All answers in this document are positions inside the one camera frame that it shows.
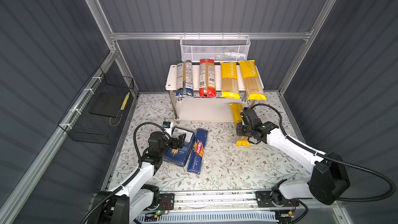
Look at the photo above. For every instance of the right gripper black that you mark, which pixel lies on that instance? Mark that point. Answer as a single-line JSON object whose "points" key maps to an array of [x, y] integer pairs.
{"points": [[239, 129]]}

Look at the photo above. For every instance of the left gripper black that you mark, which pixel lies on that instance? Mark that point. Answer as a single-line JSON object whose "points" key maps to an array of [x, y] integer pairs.
{"points": [[174, 145]]}

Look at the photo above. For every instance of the yellow Pastatime spaghetti bag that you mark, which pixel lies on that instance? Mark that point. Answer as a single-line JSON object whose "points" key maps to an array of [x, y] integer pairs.
{"points": [[252, 80], [229, 81]]}

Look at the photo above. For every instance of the dark blue spaghetti bag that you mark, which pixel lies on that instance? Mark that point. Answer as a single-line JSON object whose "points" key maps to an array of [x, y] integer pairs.
{"points": [[184, 80]]}

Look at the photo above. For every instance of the red spaghetti bag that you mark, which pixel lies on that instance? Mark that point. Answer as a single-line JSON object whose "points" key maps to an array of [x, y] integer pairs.
{"points": [[207, 85]]}

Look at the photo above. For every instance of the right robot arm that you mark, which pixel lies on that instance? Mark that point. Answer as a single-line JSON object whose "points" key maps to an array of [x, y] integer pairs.
{"points": [[328, 178]]}

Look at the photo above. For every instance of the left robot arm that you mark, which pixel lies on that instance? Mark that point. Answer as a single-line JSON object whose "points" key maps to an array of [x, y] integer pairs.
{"points": [[133, 195]]}

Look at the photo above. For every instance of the white two-tier shelf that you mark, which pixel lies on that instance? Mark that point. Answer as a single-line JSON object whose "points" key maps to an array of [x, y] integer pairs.
{"points": [[204, 109]]}

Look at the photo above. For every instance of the large blue Barilla box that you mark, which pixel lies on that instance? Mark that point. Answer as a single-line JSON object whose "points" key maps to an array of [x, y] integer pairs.
{"points": [[179, 157]]}

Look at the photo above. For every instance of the slim blue Barilla spaghetti box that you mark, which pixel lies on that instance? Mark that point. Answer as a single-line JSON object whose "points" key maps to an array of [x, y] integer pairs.
{"points": [[197, 154]]}

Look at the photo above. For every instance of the floral patterned table mat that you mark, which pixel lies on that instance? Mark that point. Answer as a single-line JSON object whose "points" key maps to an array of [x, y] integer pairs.
{"points": [[225, 166]]}

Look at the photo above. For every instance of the yellow marker in basket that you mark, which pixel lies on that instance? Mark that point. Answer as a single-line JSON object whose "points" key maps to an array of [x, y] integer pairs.
{"points": [[126, 98]]}

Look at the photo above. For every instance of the tubes in white basket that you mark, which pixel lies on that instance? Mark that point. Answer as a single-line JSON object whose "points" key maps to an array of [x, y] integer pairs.
{"points": [[231, 56]]}

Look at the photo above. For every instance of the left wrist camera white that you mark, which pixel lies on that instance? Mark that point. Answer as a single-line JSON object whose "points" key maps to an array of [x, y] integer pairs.
{"points": [[168, 127]]}

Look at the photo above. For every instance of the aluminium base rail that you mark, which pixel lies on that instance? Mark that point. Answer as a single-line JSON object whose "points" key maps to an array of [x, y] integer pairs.
{"points": [[238, 206]]}

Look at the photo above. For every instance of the white wire mesh basket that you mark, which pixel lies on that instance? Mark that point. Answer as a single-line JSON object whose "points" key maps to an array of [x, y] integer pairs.
{"points": [[196, 47]]}

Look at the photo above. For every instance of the black wire basket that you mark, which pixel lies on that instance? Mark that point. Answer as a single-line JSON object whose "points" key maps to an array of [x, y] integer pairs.
{"points": [[96, 117]]}

